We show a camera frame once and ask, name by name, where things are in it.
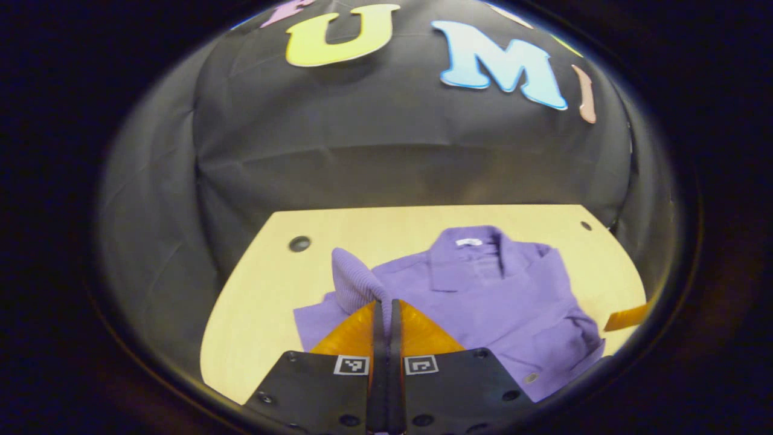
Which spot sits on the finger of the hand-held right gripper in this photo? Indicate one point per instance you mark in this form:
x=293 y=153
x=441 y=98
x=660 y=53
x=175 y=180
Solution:
x=628 y=317

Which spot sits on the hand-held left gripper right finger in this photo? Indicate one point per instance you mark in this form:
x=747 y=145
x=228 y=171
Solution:
x=395 y=374

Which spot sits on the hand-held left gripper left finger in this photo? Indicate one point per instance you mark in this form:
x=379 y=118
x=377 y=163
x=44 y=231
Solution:
x=378 y=374

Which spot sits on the purple collared shirt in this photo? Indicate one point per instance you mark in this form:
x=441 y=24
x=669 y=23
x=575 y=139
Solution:
x=501 y=302

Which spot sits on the black backdrop cloth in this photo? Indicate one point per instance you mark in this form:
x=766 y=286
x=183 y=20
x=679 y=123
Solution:
x=386 y=151

